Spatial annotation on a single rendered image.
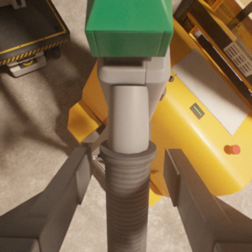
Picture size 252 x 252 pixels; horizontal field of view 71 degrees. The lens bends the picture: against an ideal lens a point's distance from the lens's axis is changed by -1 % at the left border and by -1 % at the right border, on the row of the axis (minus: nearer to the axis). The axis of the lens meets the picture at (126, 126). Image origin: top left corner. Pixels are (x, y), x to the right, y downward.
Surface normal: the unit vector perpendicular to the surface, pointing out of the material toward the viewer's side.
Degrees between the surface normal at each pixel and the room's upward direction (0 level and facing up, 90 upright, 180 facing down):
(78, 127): 22
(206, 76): 0
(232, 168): 14
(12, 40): 0
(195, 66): 0
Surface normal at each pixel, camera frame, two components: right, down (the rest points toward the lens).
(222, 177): -0.32, 0.28
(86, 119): -0.02, 0.03
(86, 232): 0.26, -0.22
